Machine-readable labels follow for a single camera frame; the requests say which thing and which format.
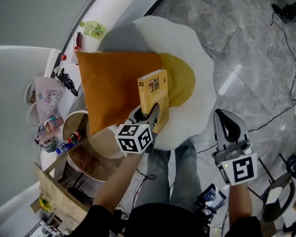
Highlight pink cartoon tote bag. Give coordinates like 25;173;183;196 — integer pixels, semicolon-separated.
27;77;66;127

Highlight person's black shirt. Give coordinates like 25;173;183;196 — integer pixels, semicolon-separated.
74;202;267;237

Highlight blue-cap water bottle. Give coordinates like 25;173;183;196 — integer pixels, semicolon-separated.
55;141;76;155

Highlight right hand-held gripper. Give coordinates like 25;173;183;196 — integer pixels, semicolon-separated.
212;109;259;186

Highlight white egg-shaped seat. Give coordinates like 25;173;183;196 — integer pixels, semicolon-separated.
87;15;217;159

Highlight person's grey jeans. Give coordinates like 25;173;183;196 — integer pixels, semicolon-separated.
133;137;203;207

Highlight white red-cap bottle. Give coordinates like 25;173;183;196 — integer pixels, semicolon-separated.
61;54;80;65

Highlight green snack packet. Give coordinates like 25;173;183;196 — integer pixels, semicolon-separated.
78;20;107;40

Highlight person's left forearm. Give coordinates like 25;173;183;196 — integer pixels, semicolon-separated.
92;152;143;214

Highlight yellow book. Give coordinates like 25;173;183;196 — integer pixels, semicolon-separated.
137;69;170;134

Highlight orange cushion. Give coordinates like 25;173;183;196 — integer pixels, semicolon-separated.
75;51;171;136

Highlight person's right forearm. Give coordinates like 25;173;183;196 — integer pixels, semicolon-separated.
226;181;254;219

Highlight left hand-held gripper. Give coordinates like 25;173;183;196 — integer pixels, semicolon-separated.
114;102;161;155

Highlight light wooden table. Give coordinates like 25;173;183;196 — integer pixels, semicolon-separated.
34;161;90;215

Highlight round glass coffee table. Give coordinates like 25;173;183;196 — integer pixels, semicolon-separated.
62;110;129;182

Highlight sunflower bouquet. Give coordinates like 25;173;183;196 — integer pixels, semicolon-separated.
38;195;55;212

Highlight small black monitor screen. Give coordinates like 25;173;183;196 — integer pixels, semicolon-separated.
194;183;227;216

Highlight black tripod mount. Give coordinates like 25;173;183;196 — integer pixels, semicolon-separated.
56;68;79;97

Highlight peach lidded cup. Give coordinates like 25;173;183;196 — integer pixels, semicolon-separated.
44;117;65;133

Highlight black floor cable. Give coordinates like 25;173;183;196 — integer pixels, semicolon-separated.
196;11;296;156

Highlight dark round chair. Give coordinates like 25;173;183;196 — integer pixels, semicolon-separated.
261;173;296;223

